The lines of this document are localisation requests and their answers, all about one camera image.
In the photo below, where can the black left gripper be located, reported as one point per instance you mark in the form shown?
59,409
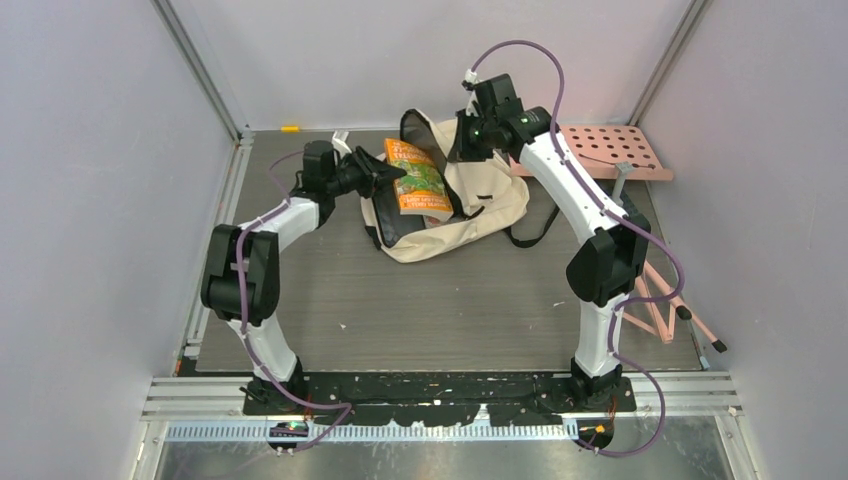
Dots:
372,172

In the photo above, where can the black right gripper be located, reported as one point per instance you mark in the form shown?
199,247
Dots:
461,151

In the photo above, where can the orange green paperback book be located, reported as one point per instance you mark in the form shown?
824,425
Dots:
422,190

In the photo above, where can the cream canvas backpack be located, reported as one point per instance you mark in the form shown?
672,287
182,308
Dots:
485,198

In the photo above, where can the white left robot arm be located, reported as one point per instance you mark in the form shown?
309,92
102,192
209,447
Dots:
241,281

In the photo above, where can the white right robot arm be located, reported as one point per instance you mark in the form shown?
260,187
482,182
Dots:
612,250

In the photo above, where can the pink perforated stand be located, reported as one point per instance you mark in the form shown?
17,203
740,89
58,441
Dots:
598,149

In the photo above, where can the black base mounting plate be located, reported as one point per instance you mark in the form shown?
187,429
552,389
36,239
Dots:
436,399

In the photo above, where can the grey bracket on stand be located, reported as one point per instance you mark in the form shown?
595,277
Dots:
623,170

